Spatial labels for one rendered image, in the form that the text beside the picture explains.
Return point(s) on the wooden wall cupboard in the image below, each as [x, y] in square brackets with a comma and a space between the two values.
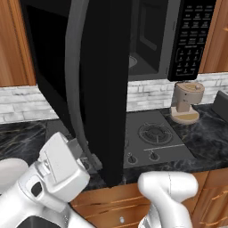
[13, 41]
[215, 44]

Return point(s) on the dark grey toaster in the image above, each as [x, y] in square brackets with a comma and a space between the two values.
[221, 105]

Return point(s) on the wooden base cupboard door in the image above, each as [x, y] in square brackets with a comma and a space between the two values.
[215, 199]

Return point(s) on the wooden base drawer front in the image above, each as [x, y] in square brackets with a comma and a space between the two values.
[112, 205]

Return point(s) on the beige coffee machine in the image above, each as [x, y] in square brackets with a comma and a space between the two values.
[187, 101]

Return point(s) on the black hob knob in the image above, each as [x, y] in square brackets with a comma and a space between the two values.
[132, 159]
[153, 155]

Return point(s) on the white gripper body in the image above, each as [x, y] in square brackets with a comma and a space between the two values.
[58, 157]

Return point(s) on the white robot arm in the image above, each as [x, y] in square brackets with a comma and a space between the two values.
[166, 193]

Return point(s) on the black microwave oven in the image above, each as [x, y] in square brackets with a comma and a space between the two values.
[166, 38]

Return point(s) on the grey hob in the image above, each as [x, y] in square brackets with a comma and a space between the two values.
[157, 139]

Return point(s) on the glass microwave turntable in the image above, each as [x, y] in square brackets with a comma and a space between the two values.
[132, 61]

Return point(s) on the black microwave door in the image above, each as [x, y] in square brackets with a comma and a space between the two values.
[104, 89]

